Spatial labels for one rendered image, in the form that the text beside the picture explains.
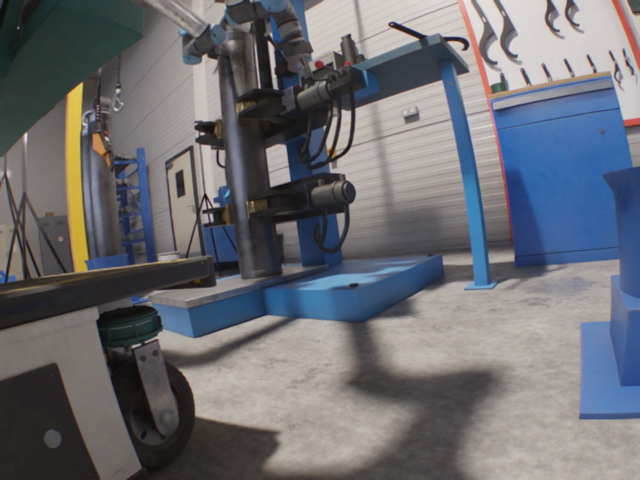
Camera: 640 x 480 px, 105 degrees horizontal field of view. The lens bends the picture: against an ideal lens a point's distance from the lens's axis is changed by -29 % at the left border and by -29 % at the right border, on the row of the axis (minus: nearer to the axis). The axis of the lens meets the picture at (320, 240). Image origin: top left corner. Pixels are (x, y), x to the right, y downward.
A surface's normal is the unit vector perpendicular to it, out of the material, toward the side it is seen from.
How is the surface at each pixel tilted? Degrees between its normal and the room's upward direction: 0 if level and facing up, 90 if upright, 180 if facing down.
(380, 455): 0
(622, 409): 0
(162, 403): 90
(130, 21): 90
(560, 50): 90
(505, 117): 90
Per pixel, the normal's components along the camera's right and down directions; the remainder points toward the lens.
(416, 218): -0.64, 0.11
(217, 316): 0.76, -0.09
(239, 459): -0.14, -0.99
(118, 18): 0.92, -0.12
